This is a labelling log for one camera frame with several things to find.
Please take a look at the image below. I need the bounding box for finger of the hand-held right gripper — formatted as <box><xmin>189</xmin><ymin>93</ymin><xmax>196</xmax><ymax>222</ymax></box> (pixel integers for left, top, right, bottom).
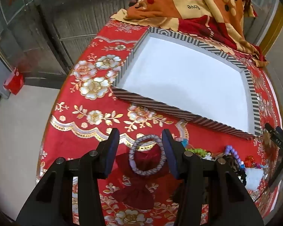
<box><xmin>264</xmin><ymin>122</ymin><xmax>283</xmax><ymax>150</ymax></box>

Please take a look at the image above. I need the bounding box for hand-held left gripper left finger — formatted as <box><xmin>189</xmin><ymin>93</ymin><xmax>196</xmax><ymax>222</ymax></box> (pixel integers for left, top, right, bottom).
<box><xmin>15</xmin><ymin>128</ymin><xmax>120</xmax><ymax>226</ymax></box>

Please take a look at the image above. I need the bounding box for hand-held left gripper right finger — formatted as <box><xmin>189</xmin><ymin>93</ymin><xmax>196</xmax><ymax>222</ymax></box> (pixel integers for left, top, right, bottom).
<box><xmin>161</xmin><ymin>129</ymin><xmax>265</xmax><ymax>226</ymax></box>

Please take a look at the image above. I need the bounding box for green bead bracelet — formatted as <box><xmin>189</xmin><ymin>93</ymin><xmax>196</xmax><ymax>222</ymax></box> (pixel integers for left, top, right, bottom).
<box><xmin>186</xmin><ymin>148</ymin><xmax>211</xmax><ymax>158</ymax></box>

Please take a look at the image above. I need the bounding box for yellow door frame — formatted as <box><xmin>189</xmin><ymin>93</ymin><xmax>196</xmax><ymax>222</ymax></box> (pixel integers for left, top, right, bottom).
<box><xmin>257</xmin><ymin>2</ymin><xmax>283</xmax><ymax>54</ymax></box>

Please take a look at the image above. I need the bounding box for red floral tablecloth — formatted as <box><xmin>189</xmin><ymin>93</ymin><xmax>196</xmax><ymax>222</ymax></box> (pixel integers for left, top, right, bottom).
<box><xmin>36</xmin><ymin>19</ymin><xmax>283</xmax><ymax>226</ymax></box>

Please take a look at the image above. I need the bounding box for red velvet bow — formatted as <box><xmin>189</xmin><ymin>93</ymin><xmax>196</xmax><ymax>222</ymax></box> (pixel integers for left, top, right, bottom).
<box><xmin>112</xmin><ymin>144</ymin><xmax>180</xmax><ymax>210</ymax></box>

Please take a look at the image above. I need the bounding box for orange patterned blanket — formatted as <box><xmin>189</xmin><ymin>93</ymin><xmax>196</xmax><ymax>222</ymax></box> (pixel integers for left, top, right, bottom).
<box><xmin>110</xmin><ymin>0</ymin><xmax>269</xmax><ymax>67</ymax></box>

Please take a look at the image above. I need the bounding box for grey panelled door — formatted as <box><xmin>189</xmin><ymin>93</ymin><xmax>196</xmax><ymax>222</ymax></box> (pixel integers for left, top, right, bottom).
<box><xmin>31</xmin><ymin>0</ymin><xmax>138</xmax><ymax>76</ymax></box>

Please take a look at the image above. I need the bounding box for purple bead bracelet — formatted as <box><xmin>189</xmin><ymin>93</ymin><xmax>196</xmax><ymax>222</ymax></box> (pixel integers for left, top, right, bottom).
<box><xmin>224</xmin><ymin>145</ymin><xmax>247</xmax><ymax>170</ymax></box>

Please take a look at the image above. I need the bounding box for striped cardboard box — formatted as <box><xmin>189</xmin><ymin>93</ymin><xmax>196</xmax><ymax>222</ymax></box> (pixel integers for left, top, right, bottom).
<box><xmin>111</xmin><ymin>27</ymin><xmax>262</xmax><ymax>141</ymax></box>

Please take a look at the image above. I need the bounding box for red bag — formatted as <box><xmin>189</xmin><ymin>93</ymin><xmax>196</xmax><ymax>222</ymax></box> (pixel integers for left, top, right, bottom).
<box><xmin>3</xmin><ymin>67</ymin><xmax>24</xmax><ymax>95</ymax></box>

